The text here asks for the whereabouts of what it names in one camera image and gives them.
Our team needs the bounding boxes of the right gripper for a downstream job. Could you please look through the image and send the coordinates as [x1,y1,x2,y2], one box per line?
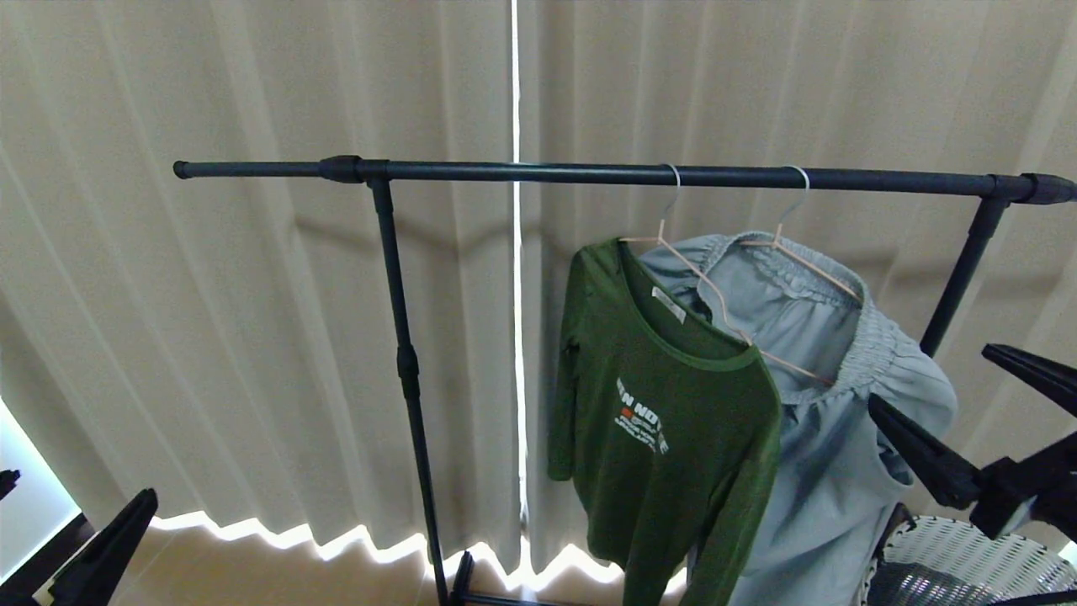
[867,343,1077,544]

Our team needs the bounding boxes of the pink clothes hanger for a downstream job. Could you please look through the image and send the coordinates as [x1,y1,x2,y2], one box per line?
[620,164,754,348]
[740,166,865,388]

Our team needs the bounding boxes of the green garment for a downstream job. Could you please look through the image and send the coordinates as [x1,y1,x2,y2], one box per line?
[548,239,782,606]

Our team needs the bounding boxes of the white laundry basket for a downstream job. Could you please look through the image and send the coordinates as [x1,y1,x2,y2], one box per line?
[865,503,1077,606]

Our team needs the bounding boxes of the black clothes rack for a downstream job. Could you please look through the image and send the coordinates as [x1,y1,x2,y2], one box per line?
[172,155,1077,606]

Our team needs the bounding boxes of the beige curtain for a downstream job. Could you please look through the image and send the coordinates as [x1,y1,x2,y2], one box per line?
[0,0,1077,582]

